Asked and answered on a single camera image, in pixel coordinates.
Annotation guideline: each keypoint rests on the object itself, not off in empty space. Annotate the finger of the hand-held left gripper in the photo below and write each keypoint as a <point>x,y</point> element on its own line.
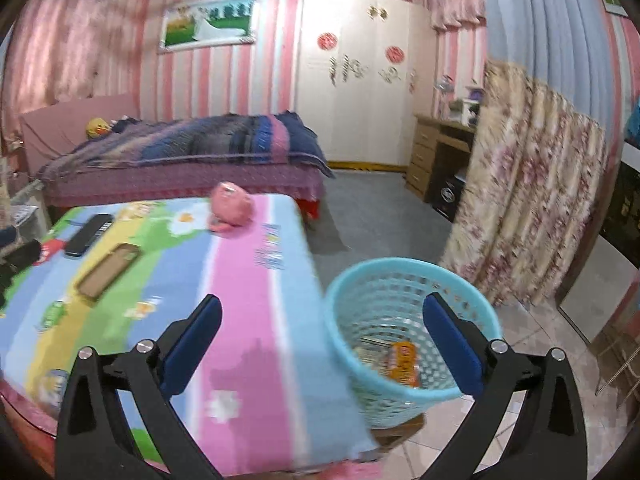
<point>6,297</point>
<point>20,257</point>

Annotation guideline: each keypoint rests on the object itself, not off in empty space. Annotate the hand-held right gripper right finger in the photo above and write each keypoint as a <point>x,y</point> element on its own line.
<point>452,345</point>

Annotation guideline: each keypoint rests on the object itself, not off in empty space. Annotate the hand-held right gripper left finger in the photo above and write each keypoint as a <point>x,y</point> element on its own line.
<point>192,345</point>

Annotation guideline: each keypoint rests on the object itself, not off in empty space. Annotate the orange snack packet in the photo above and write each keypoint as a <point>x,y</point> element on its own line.
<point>402,360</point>

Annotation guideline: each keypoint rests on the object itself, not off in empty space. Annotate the silver printed snack packet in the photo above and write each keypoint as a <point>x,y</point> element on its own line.
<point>372,357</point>

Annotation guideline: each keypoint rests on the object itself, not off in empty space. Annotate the light blue plastic basket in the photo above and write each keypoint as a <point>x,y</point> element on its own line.
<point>380,280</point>

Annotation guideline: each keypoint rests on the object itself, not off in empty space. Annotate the colourful cartoon bird tablecloth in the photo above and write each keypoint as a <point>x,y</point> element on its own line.
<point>250,310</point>

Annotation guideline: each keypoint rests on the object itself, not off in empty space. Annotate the black remote control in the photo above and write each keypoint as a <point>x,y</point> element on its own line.
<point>89,234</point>

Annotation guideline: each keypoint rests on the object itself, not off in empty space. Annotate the brown rectangular tray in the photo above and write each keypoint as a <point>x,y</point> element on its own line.
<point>107,270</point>

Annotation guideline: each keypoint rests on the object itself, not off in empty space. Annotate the wooden stool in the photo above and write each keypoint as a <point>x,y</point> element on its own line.
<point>400,427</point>

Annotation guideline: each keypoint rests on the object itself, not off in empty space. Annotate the pink pig toy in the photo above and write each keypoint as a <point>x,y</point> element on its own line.
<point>230,205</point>

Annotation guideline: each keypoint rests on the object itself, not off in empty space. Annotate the black bag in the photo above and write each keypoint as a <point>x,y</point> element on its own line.
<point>447,197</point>

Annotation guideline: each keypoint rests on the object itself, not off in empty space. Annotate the yellow duck plush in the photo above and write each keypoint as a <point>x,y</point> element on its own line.
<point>96,128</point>

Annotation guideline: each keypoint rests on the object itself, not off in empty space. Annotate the white board panel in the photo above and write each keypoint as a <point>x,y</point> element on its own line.
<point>595,290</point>

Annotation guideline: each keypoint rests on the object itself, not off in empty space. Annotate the bed with pink headboard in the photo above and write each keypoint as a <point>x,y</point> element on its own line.
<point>200,185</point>

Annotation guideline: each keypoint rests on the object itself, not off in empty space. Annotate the blue and floral curtain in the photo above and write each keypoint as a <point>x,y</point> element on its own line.
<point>525,185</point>

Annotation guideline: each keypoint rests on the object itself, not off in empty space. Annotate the wooden desk with drawers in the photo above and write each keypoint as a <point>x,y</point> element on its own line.
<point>422,155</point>

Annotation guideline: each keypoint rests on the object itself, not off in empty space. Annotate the purple striped quilt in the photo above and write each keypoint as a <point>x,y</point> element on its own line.
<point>200,142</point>

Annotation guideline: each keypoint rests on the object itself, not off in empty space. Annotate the pink patterned curtain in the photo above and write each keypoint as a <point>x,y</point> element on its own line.
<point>65,45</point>

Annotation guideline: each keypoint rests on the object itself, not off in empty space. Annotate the dark glass cabinet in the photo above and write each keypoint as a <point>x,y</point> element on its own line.
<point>622,205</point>

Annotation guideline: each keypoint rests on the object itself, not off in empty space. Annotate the white wardrobe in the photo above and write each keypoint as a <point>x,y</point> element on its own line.
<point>360,120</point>

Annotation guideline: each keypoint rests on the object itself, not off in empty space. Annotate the red round wardrobe sticker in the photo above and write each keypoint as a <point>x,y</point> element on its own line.
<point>327,41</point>
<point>394,54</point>

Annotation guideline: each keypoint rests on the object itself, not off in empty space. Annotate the framed wedding wall picture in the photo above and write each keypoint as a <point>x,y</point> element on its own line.
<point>207,24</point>

